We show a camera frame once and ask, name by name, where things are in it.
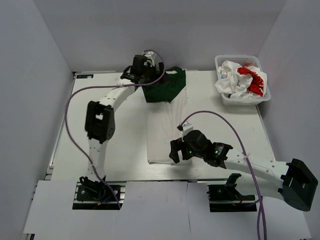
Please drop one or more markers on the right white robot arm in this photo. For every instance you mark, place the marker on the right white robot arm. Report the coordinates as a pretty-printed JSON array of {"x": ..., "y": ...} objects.
[{"x": 292, "y": 182}]

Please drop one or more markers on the blue table label sticker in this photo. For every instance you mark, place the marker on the blue table label sticker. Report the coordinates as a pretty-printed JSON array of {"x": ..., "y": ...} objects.
[{"x": 84, "y": 76}]

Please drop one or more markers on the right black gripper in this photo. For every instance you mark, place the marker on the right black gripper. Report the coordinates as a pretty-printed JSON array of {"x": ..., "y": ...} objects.
[{"x": 178, "y": 145}]

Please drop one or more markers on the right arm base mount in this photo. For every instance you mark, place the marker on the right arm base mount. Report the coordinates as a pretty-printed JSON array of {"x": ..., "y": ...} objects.
[{"x": 224, "y": 198}]

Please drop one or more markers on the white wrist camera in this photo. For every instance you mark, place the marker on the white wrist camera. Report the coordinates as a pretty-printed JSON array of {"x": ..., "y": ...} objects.
[
  {"x": 151, "y": 55},
  {"x": 185, "y": 128}
]

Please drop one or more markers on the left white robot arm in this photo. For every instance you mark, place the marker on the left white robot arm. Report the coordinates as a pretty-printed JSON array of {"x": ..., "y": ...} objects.
[{"x": 100, "y": 115}]

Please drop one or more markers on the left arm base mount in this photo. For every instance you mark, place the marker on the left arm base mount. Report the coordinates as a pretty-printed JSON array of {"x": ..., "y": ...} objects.
[{"x": 95, "y": 195}]

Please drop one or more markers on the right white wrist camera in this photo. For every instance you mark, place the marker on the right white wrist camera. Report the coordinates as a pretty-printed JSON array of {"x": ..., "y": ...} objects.
[{"x": 185, "y": 128}]

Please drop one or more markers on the green and white t shirt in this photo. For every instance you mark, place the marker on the green and white t shirt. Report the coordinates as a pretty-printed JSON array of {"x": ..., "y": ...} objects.
[{"x": 166, "y": 109}]

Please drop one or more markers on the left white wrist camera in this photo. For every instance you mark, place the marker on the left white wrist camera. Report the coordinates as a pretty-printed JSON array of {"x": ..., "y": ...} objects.
[{"x": 151, "y": 55}]

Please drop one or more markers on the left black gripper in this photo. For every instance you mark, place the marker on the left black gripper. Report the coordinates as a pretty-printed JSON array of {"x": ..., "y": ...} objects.
[{"x": 154, "y": 69}]

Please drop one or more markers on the white printed t shirt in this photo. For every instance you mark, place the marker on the white printed t shirt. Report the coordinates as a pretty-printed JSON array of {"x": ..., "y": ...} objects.
[{"x": 238, "y": 81}]

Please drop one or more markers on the white plastic basket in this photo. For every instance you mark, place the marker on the white plastic basket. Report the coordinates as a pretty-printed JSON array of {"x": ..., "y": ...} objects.
[{"x": 243, "y": 60}]

